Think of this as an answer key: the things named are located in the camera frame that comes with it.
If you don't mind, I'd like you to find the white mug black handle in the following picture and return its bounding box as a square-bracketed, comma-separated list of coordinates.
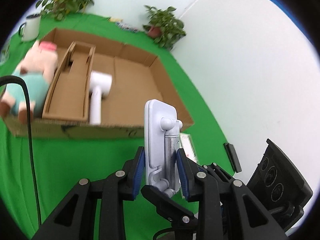
[19, 14, 42, 42]

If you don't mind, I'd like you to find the white hair dryer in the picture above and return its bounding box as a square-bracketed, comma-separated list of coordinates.
[89, 71, 113, 125]

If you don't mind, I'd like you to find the flat black device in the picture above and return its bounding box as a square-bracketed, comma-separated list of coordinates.
[223, 142, 242, 173]

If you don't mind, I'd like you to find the green tablecloth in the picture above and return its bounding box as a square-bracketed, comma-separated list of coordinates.
[0, 14, 234, 240]

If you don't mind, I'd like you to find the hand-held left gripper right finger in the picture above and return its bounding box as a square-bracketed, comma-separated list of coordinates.
[176, 148, 288, 240]

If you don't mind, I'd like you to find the plush pig toy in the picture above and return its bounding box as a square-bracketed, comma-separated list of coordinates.
[0, 40, 58, 123]

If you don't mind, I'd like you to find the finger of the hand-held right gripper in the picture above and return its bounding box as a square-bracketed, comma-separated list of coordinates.
[141, 184, 198, 227]
[202, 162, 235, 181]

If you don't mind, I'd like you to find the small cardboard insert tray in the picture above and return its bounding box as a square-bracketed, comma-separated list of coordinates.
[42, 41, 97, 124]

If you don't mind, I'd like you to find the long green white box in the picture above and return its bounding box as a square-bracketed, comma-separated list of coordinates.
[179, 132, 198, 164]

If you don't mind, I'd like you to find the grey folding phone stand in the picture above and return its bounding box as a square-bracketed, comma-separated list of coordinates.
[144, 99, 183, 198]

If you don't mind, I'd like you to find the white wall conduit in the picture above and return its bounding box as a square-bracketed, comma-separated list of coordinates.
[181, 0, 220, 18]

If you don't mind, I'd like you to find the large cardboard box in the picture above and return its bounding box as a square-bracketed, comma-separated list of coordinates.
[3, 28, 195, 138]

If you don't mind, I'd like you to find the potted plant red pot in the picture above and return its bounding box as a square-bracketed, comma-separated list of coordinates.
[143, 5, 187, 50]

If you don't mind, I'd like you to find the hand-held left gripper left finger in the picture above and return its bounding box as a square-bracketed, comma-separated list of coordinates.
[31, 146, 146, 240]

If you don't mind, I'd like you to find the blue patterned packet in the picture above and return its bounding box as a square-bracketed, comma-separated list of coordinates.
[115, 21, 138, 33]

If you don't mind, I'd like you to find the black cable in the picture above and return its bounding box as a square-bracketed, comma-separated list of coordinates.
[0, 76, 42, 227]
[152, 227, 177, 240]

